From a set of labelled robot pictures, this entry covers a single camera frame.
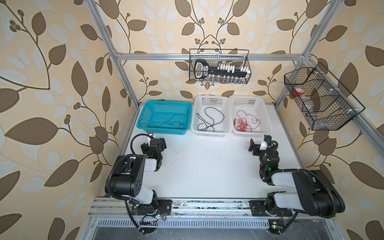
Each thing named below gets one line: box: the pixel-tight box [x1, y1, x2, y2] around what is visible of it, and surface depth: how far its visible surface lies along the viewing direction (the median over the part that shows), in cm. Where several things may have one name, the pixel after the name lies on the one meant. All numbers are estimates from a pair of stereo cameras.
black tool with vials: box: [194, 59, 251, 83], surface depth 86 cm
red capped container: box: [293, 87, 305, 96], surface depth 84 cm
